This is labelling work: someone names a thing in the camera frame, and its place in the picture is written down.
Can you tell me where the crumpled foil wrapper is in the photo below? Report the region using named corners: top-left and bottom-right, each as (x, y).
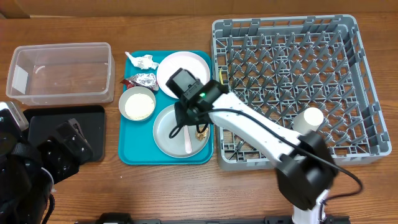
top-left (121, 73), bottom-right (159, 91)

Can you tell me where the yellow plastic spoon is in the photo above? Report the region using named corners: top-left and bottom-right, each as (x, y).
top-left (218, 68), bottom-right (224, 85)

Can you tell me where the crumpled white tissue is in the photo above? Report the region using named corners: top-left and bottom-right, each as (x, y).
top-left (125, 52), bottom-right (159, 70)

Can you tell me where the grey bowl with rice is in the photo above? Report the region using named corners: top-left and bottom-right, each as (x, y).
top-left (119, 86), bottom-right (156, 121)

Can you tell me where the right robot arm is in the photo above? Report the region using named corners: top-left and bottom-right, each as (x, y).
top-left (167, 80), bottom-right (338, 223)

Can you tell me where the white plastic fork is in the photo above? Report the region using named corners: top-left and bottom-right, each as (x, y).
top-left (183, 126), bottom-right (193, 154)

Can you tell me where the black tray bin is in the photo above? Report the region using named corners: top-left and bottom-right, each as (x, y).
top-left (24, 105), bottom-right (106, 162)

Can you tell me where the brown food scrap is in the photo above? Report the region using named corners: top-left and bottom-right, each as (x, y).
top-left (196, 128), bottom-right (209, 141)

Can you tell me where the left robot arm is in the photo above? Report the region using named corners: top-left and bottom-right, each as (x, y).
top-left (1, 119), bottom-right (93, 223)

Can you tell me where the white plastic cup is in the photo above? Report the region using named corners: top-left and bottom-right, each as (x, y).
top-left (292, 107), bottom-right (324, 135)

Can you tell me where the clear plastic bin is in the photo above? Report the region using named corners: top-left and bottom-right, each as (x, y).
top-left (6, 42), bottom-right (115, 106)

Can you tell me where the grey plate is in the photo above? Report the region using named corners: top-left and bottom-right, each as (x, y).
top-left (153, 105), bottom-right (212, 159)

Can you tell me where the teal serving tray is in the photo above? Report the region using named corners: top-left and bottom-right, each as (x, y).
top-left (118, 50), bottom-right (214, 166)

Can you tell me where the grey dishwasher rack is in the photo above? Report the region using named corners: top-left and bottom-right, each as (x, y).
top-left (211, 14), bottom-right (392, 166)

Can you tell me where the white pink-rimmed plate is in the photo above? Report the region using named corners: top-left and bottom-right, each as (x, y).
top-left (157, 51), bottom-right (211, 99)

